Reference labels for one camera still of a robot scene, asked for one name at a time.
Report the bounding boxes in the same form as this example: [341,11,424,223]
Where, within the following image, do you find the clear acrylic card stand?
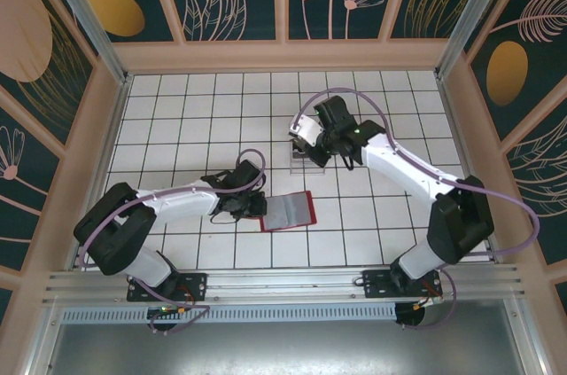
[290,139,330,176]

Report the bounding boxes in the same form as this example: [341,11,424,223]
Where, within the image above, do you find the red card holder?
[258,189,320,235]

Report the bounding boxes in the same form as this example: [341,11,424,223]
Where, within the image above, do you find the small green-lit circuit board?
[148,303,187,318]

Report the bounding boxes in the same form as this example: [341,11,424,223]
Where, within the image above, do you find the steel sheet panel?
[43,319,529,375]

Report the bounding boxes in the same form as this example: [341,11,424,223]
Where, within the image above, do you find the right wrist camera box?
[288,113,323,142]

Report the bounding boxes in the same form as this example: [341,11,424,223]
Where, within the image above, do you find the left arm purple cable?
[74,148,268,335]

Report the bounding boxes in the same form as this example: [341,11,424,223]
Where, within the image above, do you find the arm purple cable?
[74,148,268,335]
[295,89,541,332]

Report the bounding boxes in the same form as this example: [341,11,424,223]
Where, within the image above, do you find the aluminium mounting rail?
[42,264,532,306]

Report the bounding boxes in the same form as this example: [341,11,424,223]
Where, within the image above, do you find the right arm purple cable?
[295,89,541,332]

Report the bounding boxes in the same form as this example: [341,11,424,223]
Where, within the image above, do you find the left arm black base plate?
[127,271,209,303]

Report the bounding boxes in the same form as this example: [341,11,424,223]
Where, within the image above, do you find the slotted grey cable duct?
[59,303,398,324]

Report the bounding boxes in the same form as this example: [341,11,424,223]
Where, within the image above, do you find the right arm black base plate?
[361,269,444,301]

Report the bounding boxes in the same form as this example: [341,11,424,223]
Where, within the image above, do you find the aluminium frame post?
[34,0,135,87]
[433,0,511,80]

